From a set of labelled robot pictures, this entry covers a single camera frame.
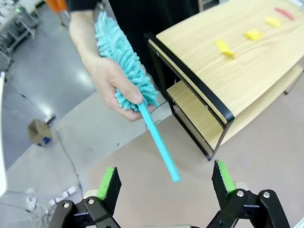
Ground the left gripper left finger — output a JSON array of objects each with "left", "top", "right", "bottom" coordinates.
[{"left": 48, "top": 167, "right": 122, "bottom": 228}]

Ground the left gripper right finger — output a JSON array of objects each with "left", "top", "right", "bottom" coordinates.
[{"left": 206, "top": 160, "right": 291, "bottom": 228}]

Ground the teal chenille duster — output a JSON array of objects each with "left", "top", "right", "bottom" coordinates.
[{"left": 95, "top": 11, "right": 182, "bottom": 183}]

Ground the person's right forearm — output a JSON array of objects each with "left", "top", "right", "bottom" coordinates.
[{"left": 68, "top": 10, "right": 103, "bottom": 63}]

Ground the person's right hand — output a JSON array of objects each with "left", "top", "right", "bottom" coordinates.
[{"left": 82, "top": 56, "right": 157, "bottom": 123}]

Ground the white power strip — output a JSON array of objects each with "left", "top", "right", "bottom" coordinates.
[{"left": 48, "top": 186, "right": 79, "bottom": 206}]

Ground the small cardboard box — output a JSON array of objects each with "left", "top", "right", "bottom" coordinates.
[{"left": 28, "top": 119, "right": 53, "bottom": 146}]

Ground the yellow paper scrap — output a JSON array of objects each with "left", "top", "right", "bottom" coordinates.
[
  {"left": 243, "top": 28, "right": 264, "bottom": 40},
  {"left": 215, "top": 39, "right": 236, "bottom": 59},
  {"left": 265, "top": 16, "right": 282, "bottom": 28}
]

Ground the person in black shirt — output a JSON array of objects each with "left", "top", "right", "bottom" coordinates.
[{"left": 67, "top": 0, "right": 200, "bottom": 100}]

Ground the long red paper scrap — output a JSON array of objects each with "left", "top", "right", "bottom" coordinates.
[{"left": 274, "top": 7, "right": 295, "bottom": 21}]

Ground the orange object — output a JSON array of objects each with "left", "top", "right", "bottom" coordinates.
[{"left": 45, "top": 0, "right": 69, "bottom": 12}]

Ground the black floor cable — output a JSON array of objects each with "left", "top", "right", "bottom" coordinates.
[{"left": 51, "top": 125, "right": 84, "bottom": 200}]

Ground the white cable bundle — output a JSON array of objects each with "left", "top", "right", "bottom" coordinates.
[{"left": 23, "top": 187, "right": 40, "bottom": 212}]

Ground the aluminium frame workbench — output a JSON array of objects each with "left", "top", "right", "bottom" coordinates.
[{"left": 0, "top": 0, "right": 42, "bottom": 69}]

